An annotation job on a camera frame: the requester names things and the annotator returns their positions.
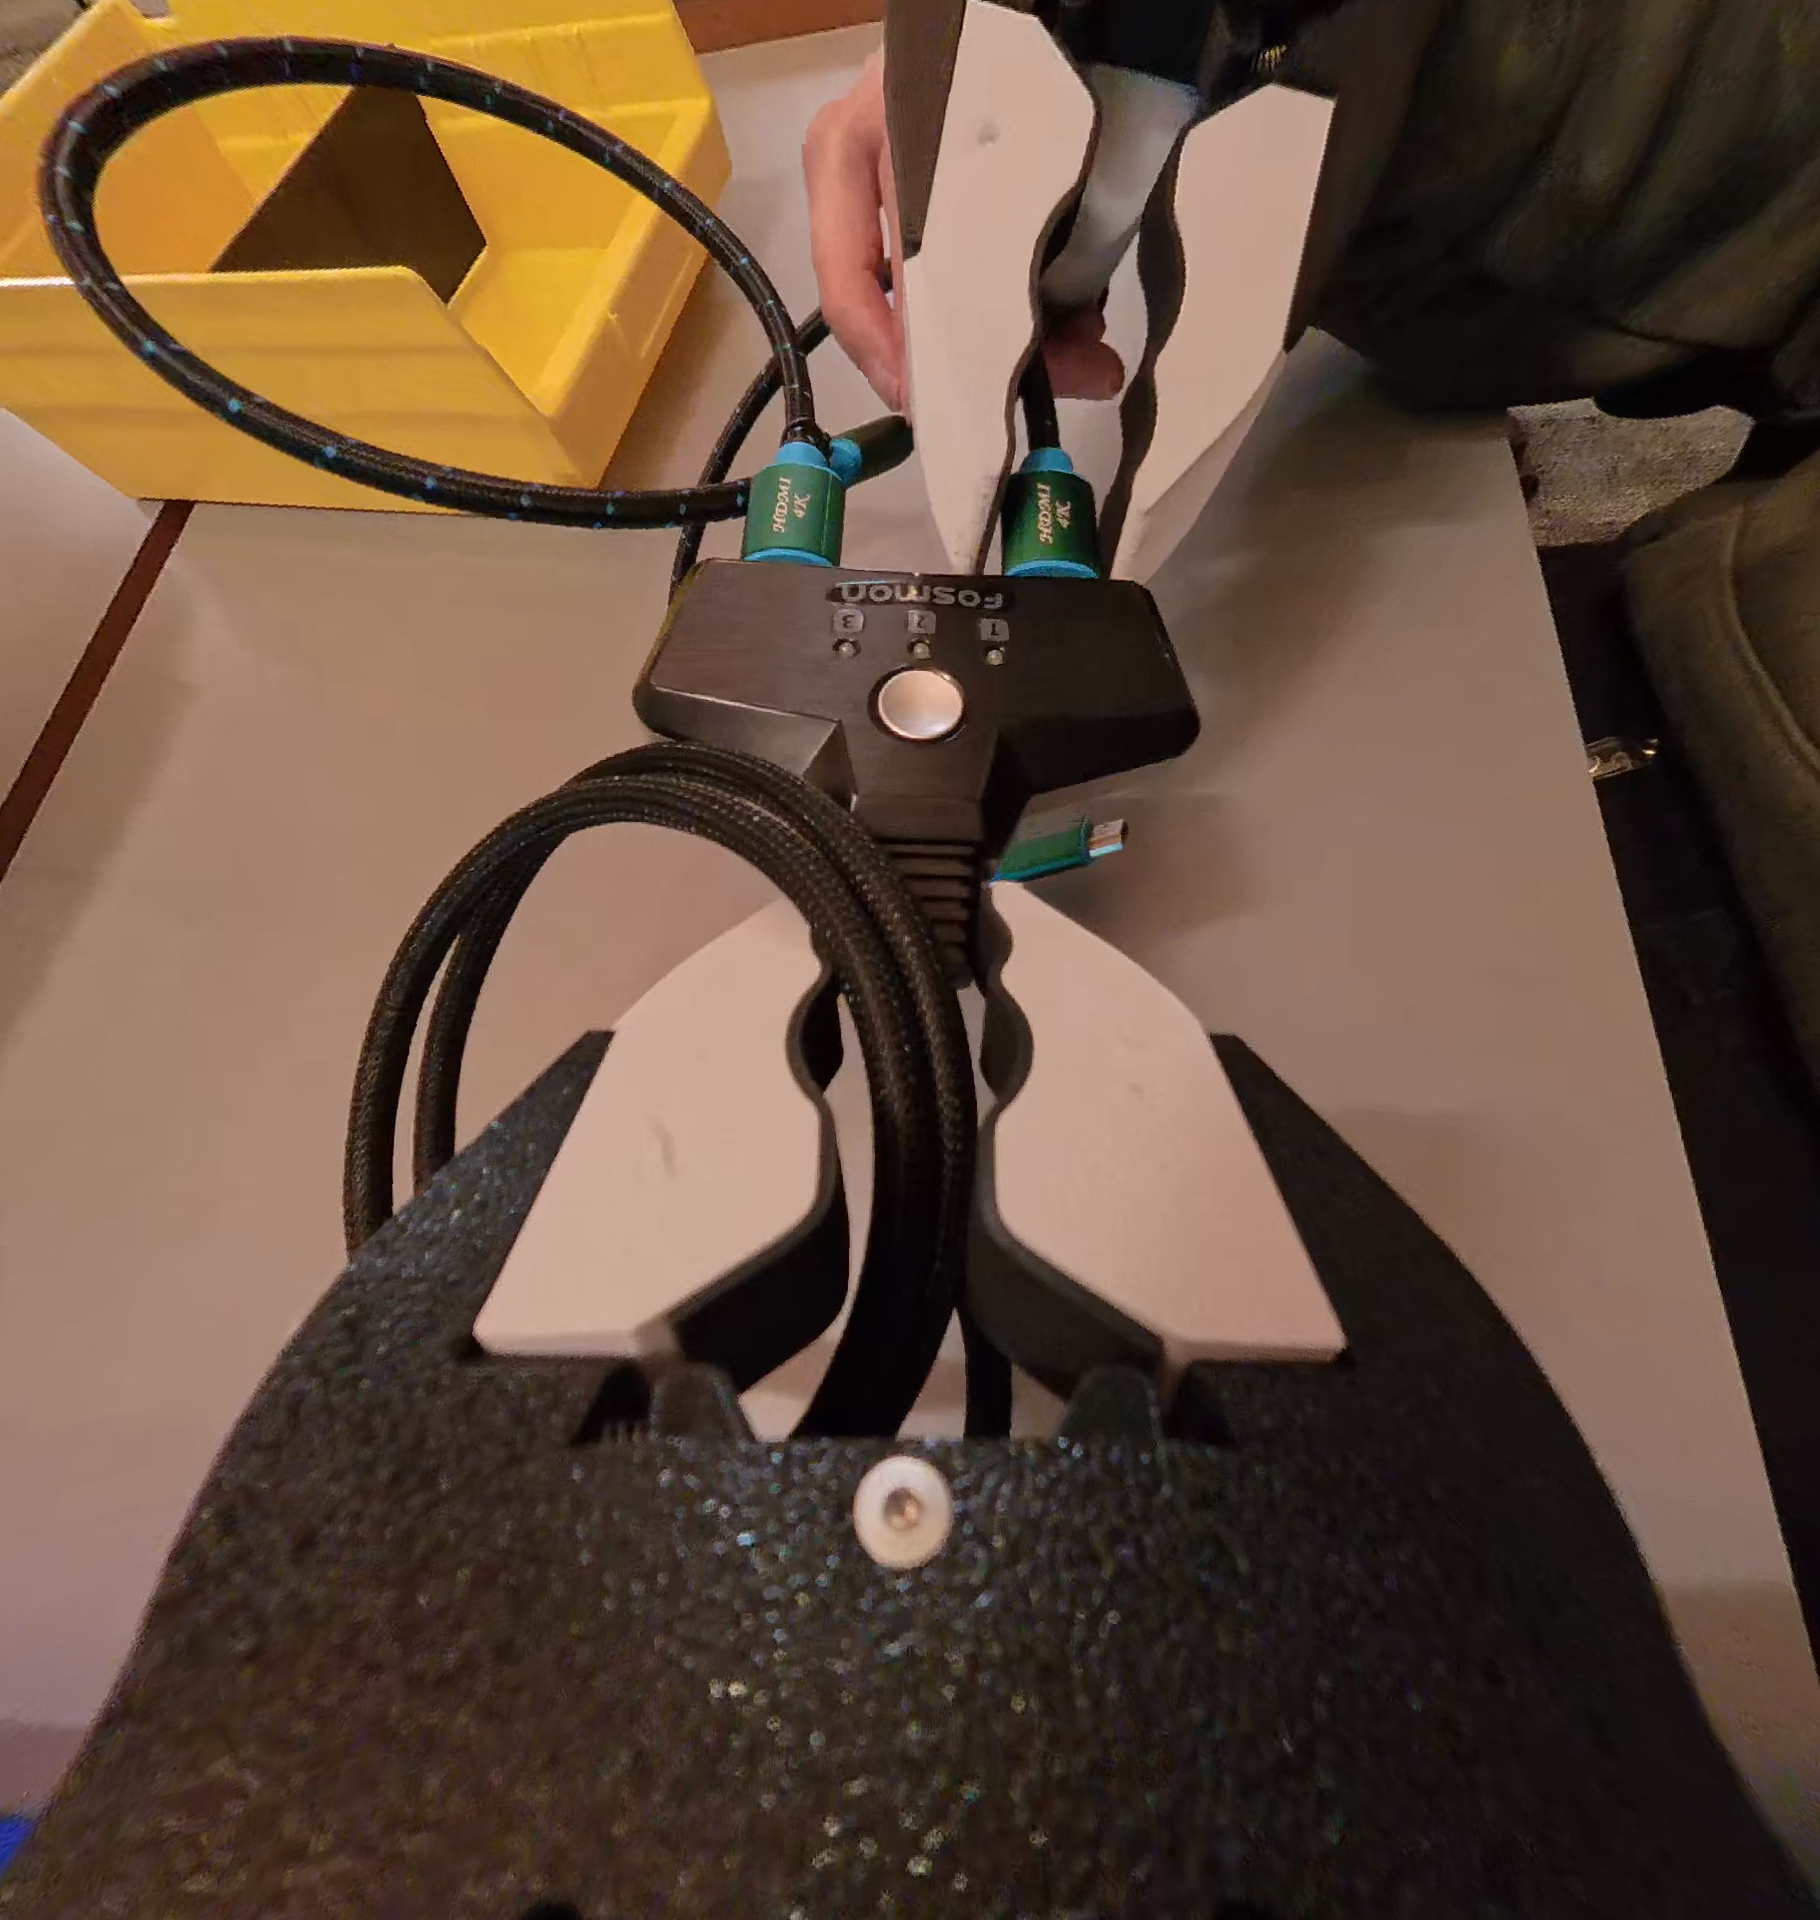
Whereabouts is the yellow plastic box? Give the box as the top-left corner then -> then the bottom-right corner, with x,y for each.
0,0 -> 739,513

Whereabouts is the person's right hand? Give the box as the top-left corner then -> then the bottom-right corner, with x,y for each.
800,48 -> 1131,410

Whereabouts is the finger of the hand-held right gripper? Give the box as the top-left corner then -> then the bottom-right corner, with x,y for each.
882,0 -> 1100,565
1112,80 -> 1335,585

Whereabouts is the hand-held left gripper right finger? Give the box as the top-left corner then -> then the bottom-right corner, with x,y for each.
981,884 -> 1354,1364

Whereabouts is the braided cable with green plugs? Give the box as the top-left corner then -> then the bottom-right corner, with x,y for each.
38,35 -> 915,572
670,306 -> 1138,890

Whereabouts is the person's leg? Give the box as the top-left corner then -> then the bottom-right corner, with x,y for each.
1618,430 -> 1820,1201

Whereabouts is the black video switch with cable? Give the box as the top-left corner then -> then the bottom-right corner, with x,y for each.
341,559 -> 1202,1445

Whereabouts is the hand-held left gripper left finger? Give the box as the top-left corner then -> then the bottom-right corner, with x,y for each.
463,894 -> 853,1358

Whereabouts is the person's right forearm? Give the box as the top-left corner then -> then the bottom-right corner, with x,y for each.
1031,0 -> 1820,439

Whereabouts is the grey desk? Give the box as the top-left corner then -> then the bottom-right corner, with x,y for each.
0,19 -> 1820,1920

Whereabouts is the brown wooden strip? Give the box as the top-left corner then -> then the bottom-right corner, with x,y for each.
0,500 -> 197,971

